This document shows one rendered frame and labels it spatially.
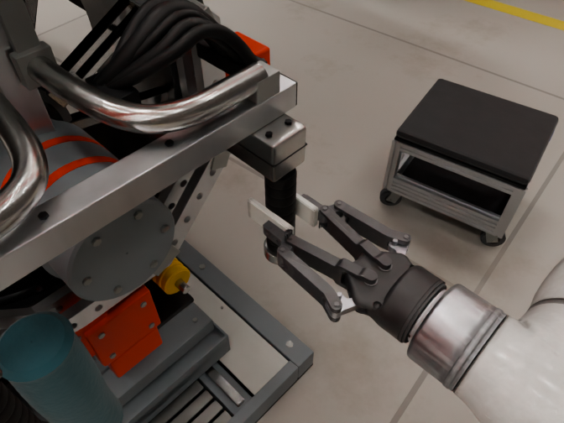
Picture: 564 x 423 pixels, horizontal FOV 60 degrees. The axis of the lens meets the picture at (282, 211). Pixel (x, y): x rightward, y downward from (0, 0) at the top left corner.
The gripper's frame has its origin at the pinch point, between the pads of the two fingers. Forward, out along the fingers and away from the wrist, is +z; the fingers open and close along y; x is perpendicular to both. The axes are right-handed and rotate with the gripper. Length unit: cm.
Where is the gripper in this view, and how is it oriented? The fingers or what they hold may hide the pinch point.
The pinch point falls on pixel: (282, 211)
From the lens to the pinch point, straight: 58.7
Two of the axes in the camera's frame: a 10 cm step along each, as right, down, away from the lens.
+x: 0.0, -6.7, -7.4
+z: -7.2, -5.1, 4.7
